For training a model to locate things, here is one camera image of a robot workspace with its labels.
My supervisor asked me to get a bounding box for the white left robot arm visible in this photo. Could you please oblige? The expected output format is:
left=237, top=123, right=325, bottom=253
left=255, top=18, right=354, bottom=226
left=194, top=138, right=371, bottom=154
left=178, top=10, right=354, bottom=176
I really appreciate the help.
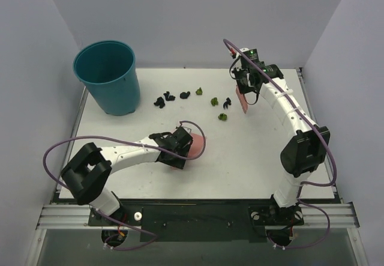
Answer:
left=61, top=127, right=193, bottom=225

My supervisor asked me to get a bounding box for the aluminium table frame rail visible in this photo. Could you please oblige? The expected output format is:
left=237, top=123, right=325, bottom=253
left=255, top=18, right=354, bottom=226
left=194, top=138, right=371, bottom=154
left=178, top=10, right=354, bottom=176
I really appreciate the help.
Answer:
left=37, top=67, right=360, bottom=229

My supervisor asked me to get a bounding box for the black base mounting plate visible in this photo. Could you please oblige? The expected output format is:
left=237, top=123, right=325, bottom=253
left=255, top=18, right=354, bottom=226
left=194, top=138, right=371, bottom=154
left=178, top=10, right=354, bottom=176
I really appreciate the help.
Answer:
left=88, top=199, right=304, bottom=247

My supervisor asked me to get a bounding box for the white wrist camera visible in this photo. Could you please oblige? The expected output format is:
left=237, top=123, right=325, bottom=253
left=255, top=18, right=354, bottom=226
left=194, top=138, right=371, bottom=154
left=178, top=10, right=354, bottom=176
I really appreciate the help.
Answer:
left=230, top=47, right=249, bottom=68
left=179, top=124, right=192, bottom=134

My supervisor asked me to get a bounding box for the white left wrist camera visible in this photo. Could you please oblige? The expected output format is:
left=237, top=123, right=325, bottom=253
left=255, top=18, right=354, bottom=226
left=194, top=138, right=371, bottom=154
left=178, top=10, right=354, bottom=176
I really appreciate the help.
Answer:
left=179, top=124, right=192, bottom=134

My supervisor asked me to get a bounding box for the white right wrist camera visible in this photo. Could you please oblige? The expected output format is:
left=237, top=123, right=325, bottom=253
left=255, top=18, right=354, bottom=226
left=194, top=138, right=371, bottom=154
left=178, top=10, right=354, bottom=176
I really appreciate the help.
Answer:
left=230, top=47, right=249, bottom=68

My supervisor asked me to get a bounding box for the teal plastic bucket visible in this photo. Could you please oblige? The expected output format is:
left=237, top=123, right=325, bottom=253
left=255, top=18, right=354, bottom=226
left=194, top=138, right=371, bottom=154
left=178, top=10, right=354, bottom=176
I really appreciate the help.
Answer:
left=73, top=40, right=140, bottom=116

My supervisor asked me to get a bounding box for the black paper scrap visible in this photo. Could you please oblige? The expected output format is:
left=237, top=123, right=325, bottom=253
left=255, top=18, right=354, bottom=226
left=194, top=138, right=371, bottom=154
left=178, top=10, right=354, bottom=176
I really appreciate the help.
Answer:
left=154, top=97, right=166, bottom=109
left=163, top=91, right=176, bottom=101
left=223, top=97, right=232, bottom=109
left=179, top=91, right=191, bottom=100

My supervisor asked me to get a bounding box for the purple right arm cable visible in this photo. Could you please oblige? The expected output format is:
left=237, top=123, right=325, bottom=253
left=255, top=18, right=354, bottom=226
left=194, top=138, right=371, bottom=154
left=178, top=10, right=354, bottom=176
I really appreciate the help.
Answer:
left=222, top=38, right=338, bottom=251

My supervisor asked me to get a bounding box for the pink hand brush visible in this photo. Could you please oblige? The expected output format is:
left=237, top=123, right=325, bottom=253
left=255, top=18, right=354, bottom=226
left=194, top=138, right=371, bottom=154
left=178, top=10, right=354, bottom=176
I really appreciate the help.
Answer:
left=235, top=86, right=248, bottom=113

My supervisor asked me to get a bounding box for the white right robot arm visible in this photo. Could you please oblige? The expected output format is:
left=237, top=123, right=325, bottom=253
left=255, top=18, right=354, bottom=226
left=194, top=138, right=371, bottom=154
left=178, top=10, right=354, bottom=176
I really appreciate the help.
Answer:
left=229, top=48, right=330, bottom=223

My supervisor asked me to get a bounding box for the pink plastic dustpan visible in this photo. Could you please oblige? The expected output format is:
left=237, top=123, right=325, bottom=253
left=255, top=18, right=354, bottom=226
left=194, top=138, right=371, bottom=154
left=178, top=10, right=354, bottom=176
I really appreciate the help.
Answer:
left=170, top=128, right=205, bottom=159

